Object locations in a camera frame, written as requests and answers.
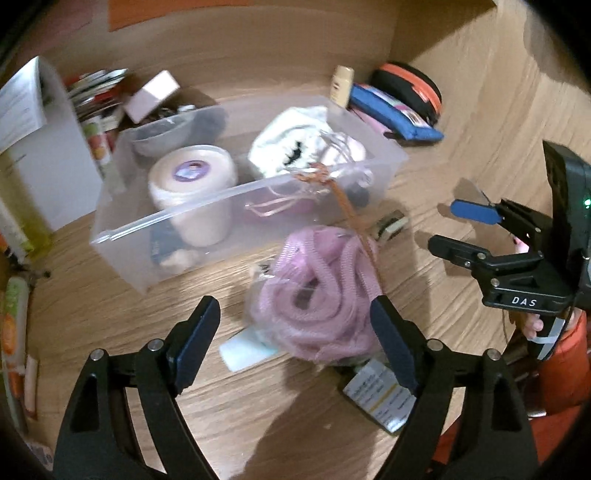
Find white eyelash print pouch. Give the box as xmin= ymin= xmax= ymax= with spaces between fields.
xmin=248 ymin=106 xmax=370 ymax=182

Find beige cup with clear lid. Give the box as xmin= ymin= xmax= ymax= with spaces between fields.
xmin=148 ymin=144 xmax=238 ymax=247

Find person's right forearm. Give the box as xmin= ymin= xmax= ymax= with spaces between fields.
xmin=526 ymin=314 xmax=591 ymax=418

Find small metal items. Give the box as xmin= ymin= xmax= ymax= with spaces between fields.
xmin=154 ymin=105 xmax=195 ymax=121

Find orange sticky note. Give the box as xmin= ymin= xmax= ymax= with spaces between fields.
xmin=108 ymin=0 xmax=259 ymax=33

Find blue pencil case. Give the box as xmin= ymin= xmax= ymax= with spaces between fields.
xmin=349 ymin=84 xmax=445 ymax=143

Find beige lip balm stick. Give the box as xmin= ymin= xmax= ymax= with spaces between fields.
xmin=24 ymin=354 xmax=40 ymax=418

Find small cream bottle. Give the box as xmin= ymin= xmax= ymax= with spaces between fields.
xmin=329 ymin=65 xmax=355 ymax=108

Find orange green lotion tube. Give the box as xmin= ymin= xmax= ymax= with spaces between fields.
xmin=0 ymin=274 xmax=31 ymax=370

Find black pen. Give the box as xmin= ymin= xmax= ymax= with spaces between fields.
xmin=9 ymin=258 xmax=51 ymax=280

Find small black white clip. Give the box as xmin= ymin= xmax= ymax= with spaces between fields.
xmin=375 ymin=211 xmax=409 ymax=241

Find pink rope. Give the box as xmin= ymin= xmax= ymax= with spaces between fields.
xmin=247 ymin=225 xmax=384 ymax=363

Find black orange zip case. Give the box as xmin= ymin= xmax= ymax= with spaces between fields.
xmin=372 ymin=61 xmax=443 ymax=127

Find orange brown cord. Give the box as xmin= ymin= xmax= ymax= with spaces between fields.
xmin=291 ymin=164 xmax=382 ymax=296

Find grey bowl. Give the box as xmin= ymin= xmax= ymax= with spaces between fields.
xmin=129 ymin=113 xmax=197 ymax=158

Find person's right hand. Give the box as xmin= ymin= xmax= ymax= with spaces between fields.
xmin=508 ymin=313 xmax=544 ymax=342

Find white paper sheet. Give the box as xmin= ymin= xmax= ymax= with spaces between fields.
xmin=0 ymin=55 xmax=105 ymax=232

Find clear plastic storage box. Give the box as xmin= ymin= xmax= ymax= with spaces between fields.
xmin=89 ymin=95 xmax=410 ymax=295

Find dark box with label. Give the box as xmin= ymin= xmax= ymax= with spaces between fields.
xmin=342 ymin=359 xmax=417 ymax=433

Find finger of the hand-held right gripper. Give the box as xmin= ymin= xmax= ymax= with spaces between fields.
xmin=451 ymin=198 xmax=555 ymax=241
xmin=428 ymin=234 xmax=546 ymax=282

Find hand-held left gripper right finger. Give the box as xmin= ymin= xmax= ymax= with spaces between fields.
xmin=369 ymin=295 xmax=539 ymax=480

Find yellow green bottle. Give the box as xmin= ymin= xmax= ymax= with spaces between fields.
xmin=0 ymin=152 xmax=54 ymax=264

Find flat pink item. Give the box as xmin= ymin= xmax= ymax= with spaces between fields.
xmin=355 ymin=108 xmax=398 ymax=137

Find stack of books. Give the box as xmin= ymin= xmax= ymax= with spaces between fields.
xmin=65 ymin=68 xmax=129 ymax=123

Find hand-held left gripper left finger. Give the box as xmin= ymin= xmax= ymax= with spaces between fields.
xmin=53 ymin=296 xmax=221 ymax=480

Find white paper card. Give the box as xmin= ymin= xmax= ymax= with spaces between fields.
xmin=218 ymin=331 xmax=280 ymax=374

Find fruit print carton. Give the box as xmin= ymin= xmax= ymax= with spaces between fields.
xmin=83 ymin=115 xmax=116 ymax=167

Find small white box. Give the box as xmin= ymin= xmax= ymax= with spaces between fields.
xmin=122 ymin=70 xmax=182 ymax=124

